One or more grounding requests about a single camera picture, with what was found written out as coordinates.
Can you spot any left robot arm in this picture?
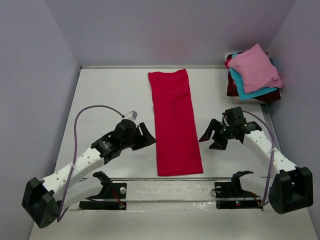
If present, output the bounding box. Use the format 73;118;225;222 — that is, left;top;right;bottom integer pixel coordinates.
21;119;156;229

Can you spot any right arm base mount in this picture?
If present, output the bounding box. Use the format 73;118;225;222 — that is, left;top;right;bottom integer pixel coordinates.
210;170;263;210

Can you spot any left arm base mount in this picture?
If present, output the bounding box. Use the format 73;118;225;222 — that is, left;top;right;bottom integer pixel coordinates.
78;171;127;211

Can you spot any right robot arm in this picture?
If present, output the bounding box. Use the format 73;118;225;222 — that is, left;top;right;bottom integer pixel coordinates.
199;107;314;215

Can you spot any red folded t shirt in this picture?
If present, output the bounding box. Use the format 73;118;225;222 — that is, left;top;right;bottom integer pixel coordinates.
224;52;243;71

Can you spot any pink folded t shirt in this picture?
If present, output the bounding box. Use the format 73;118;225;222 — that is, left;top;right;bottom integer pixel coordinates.
238;44;283;89

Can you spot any red t shirt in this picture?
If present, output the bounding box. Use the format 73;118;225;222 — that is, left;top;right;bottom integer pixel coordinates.
148;69;204;177
224;52;243;71

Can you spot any dark maroon folded t shirt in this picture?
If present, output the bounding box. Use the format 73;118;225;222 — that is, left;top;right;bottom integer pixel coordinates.
224;52;281;104

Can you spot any teal folded t shirt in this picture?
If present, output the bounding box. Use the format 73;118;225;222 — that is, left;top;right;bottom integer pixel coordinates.
227;53;279;102

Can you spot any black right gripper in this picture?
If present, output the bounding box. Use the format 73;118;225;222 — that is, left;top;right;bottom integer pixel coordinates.
198;118;234;151

